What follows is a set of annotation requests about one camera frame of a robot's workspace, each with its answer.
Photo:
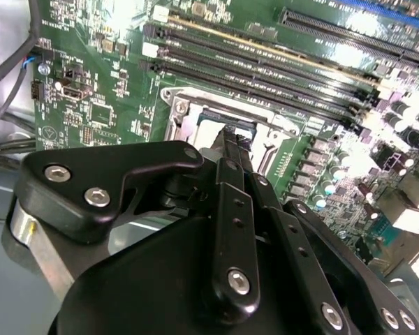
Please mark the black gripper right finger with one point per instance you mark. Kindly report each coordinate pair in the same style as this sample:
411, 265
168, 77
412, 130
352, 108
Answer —
310, 275

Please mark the metal socket cover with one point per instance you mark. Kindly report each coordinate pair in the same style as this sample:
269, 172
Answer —
269, 137

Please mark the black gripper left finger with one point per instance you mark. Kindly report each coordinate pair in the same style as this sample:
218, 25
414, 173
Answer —
90, 164

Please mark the metal locking lever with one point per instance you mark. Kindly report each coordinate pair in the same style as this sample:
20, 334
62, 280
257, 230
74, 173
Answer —
276, 123

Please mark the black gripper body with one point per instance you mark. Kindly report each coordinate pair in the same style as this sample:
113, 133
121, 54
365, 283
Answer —
153, 286

